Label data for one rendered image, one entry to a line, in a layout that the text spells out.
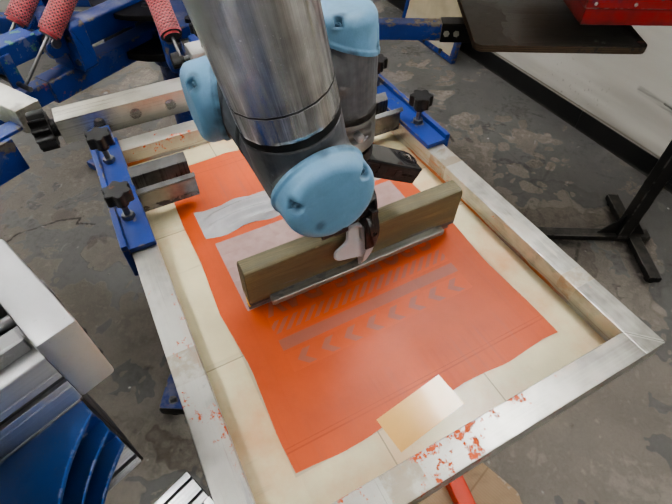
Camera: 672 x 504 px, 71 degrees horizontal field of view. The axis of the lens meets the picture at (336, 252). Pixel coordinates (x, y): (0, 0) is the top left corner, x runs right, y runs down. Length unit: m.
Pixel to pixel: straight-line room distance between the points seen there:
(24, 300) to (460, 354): 0.51
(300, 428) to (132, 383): 1.26
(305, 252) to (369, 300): 0.13
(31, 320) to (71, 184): 2.24
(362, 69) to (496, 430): 0.42
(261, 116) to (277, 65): 0.04
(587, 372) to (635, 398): 1.28
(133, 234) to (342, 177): 0.51
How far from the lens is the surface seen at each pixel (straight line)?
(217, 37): 0.28
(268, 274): 0.64
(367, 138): 0.53
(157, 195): 0.84
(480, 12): 1.59
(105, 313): 2.04
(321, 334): 0.67
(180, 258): 0.79
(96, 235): 2.34
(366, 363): 0.65
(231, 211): 0.84
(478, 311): 0.72
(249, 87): 0.29
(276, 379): 0.64
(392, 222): 0.69
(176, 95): 1.02
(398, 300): 0.71
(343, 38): 0.46
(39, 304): 0.45
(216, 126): 0.44
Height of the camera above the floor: 1.53
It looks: 49 degrees down
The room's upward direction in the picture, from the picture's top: straight up
